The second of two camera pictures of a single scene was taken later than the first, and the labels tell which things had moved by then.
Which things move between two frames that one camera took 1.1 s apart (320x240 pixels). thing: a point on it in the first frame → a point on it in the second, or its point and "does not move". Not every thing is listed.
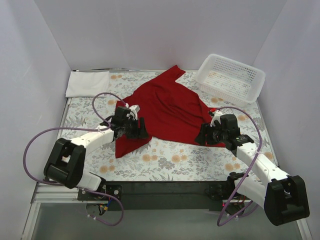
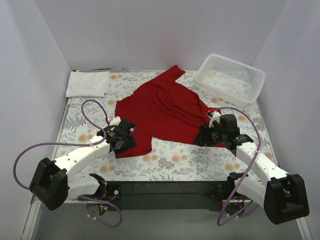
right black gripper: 207,136 does not move
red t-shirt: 169,109 does not move
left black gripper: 137,129 → 127,144
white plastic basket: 229,80 does not move
